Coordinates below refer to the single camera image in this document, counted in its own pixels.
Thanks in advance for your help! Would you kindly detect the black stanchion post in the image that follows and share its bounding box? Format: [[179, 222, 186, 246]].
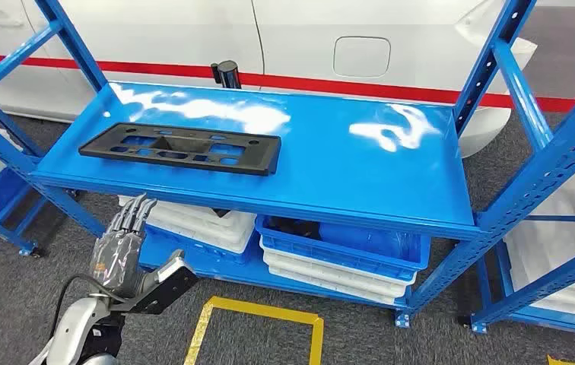
[[210, 59, 242, 90]]

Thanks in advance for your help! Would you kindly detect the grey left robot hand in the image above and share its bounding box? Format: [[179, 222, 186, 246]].
[[90, 193, 158, 299]]

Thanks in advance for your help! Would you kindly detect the blue plastic bin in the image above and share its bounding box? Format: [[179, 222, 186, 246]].
[[256, 215, 432, 283], [138, 225, 254, 266]]

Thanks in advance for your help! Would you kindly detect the black plastic frame part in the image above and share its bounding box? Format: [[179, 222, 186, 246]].
[[78, 122, 282, 177]]

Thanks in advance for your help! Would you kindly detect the red barrier belt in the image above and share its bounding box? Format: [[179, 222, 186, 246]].
[[0, 52, 575, 114]]

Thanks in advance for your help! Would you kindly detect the white car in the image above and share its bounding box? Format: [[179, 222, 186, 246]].
[[0, 0, 538, 160]]

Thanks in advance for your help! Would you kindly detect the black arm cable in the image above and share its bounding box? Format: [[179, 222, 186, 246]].
[[48, 274, 127, 334]]

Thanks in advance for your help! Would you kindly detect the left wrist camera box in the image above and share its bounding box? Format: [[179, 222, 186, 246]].
[[125, 249, 200, 316]]

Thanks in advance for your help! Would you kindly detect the blue metal shelf rack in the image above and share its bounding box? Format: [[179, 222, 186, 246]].
[[0, 75, 46, 259], [470, 146, 575, 339], [0, 0, 575, 331]]

